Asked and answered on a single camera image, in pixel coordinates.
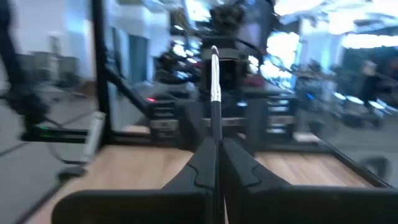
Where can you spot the thin black makeup brush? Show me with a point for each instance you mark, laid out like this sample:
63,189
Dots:
215,81

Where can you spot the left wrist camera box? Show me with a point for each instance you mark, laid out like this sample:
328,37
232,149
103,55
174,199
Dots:
228,71

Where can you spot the black frame rail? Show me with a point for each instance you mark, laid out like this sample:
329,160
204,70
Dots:
62,135

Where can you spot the black frame post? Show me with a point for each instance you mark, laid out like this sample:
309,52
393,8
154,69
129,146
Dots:
99,62

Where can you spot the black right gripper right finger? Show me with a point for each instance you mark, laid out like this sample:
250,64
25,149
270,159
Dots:
295,207

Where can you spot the white metal bar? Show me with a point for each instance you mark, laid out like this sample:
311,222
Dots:
94,133

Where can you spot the black diagonal frame brace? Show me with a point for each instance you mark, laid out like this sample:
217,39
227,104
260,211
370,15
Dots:
127,90

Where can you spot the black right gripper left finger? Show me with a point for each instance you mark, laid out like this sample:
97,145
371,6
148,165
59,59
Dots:
133,207

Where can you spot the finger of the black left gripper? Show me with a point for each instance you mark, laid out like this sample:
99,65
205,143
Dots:
248,133
194,130

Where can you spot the black frame support strut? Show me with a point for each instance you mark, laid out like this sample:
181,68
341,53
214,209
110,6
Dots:
12,62

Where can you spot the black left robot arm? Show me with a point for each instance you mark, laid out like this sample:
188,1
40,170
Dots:
227,15

